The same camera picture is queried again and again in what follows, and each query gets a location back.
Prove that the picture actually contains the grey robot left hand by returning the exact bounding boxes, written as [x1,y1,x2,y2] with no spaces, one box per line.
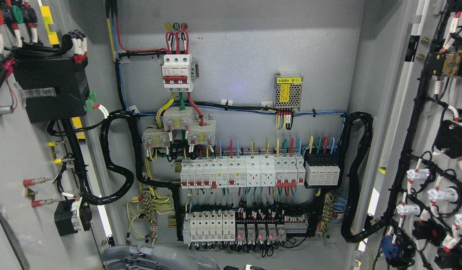
[100,245,220,270]

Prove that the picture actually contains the grey cabinet door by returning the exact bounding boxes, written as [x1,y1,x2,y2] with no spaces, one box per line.
[350,0,462,270]
[0,0,120,270]

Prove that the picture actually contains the brass ground bus bar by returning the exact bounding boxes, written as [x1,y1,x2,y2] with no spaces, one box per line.
[141,189,157,246]

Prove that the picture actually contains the lower row relays and breakers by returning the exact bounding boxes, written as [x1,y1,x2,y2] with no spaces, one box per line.
[182,204,309,252]

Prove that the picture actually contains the grey current transformer left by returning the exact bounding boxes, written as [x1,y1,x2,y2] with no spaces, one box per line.
[142,128,172,157]

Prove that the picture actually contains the grey current transformer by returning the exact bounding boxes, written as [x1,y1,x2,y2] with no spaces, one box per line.
[187,120,217,146]
[142,128,172,157]
[163,106,196,131]

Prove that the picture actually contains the grey current transformer right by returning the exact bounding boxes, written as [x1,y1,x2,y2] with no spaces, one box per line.
[187,120,217,146]

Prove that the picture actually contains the grey current transformer middle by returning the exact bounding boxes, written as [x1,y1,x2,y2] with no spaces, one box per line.
[163,106,196,131]

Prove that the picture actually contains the upper row circuit breakers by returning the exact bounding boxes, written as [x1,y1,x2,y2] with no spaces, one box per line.
[180,155,305,189]

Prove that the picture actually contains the red white main breaker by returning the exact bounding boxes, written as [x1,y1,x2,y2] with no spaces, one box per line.
[161,54,196,93]

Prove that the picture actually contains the black surge protector block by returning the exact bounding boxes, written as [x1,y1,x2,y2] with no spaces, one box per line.
[304,152,342,189]

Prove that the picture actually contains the perforated metal power supply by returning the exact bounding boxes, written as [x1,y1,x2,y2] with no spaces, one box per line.
[274,72,303,110]

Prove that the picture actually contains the black corrugated left cable conduit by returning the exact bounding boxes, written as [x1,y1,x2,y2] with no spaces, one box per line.
[60,109,182,206]

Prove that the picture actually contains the black corrugated cable conduit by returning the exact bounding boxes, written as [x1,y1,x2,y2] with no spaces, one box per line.
[60,109,182,206]
[339,111,389,243]

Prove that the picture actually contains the black corrugated right cable conduit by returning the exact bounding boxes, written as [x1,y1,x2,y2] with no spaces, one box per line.
[339,111,389,243]

